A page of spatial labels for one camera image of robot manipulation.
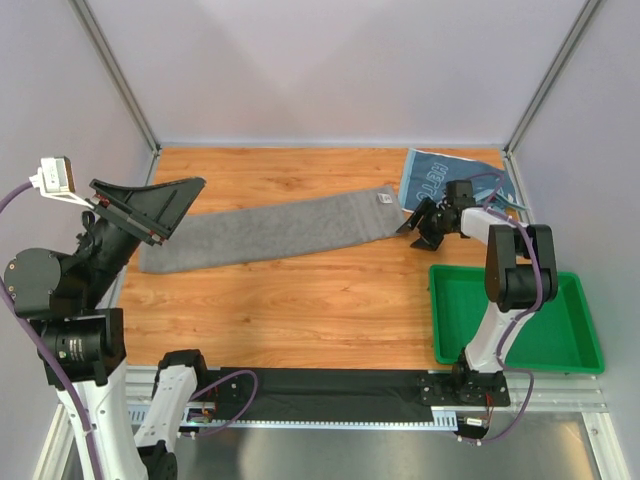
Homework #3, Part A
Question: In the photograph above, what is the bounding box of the aluminium frame post left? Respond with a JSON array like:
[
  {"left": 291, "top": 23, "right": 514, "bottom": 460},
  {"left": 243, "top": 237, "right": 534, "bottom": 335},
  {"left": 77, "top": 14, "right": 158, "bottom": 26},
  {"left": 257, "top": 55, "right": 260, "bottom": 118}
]
[{"left": 68, "top": 0, "right": 161, "bottom": 155}]

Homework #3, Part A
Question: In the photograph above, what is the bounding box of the green plastic tray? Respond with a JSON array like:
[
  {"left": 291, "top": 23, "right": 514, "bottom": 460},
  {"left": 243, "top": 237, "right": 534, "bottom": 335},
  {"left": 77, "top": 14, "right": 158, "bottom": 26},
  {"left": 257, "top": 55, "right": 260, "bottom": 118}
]
[{"left": 429, "top": 265, "right": 605, "bottom": 375}]

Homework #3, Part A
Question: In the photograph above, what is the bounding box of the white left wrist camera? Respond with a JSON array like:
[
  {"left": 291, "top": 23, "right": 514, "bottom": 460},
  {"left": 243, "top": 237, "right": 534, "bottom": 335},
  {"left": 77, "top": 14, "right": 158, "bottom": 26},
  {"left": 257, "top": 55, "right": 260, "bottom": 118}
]
[{"left": 29, "top": 156, "right": 95, "bottom": 210}]

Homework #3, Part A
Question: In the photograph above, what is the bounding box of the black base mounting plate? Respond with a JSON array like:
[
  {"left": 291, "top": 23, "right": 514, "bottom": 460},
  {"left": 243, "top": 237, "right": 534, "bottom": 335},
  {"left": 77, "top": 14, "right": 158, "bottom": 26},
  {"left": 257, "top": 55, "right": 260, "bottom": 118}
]
[{"left": 196, "top": 367, "right": 510, "bottom": 424}]

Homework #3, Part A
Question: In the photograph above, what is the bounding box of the blue patterned towel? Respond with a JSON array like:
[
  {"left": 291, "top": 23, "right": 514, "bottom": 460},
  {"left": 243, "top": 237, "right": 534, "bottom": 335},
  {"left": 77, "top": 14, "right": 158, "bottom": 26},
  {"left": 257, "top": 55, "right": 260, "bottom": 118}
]
[{"left": 398, "top": 149, "right": 526, "bottom": 212}]

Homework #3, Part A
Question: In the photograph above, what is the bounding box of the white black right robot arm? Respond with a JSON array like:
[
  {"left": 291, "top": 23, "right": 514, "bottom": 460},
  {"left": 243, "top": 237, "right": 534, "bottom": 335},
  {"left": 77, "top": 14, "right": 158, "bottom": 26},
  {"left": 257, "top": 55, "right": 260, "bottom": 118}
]
[{"left": 396, "top": 180, "right": 559, "bottom": 406}]

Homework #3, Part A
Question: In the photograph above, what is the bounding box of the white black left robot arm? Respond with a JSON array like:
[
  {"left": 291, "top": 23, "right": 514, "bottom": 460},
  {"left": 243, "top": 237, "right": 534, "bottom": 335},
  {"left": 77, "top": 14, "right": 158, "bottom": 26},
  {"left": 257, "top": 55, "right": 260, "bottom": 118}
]
[{"left": 1, "top": 177, "right": 207, "bottom": 479}]

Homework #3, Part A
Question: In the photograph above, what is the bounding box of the aluminium frame post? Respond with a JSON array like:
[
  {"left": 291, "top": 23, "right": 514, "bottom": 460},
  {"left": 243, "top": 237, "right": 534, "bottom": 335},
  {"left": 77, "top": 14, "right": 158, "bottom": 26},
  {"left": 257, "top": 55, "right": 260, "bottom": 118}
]
[
  {"left": 68, "top": 0, "right": 161, "bottom": 155},
  {"left": 502, "top": 0, "right": 606, "bottom": 154}
]

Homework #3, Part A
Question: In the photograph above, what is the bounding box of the grey terry towel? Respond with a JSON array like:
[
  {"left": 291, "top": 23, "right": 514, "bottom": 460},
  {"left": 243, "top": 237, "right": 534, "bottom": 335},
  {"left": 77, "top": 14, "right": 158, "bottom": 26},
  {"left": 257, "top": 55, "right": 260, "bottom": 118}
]
[{"left": 139, "top": 185, "right": 405, "bottom": 274}]

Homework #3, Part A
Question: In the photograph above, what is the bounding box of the aluminium front rail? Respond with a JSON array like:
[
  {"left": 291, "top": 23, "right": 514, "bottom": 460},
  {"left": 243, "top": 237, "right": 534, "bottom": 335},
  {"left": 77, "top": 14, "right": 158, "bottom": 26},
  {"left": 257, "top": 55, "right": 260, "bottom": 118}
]
[{"left": 119, "top": 363, "right": 609, "bottom": 431}]

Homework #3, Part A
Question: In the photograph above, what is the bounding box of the aluminium frame post right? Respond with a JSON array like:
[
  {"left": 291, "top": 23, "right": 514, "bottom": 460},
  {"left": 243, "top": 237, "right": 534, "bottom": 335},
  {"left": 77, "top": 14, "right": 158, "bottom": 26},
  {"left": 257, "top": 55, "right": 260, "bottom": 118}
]
[{"left": 502, "top": 0, "right": 606, "bottom": 154}]

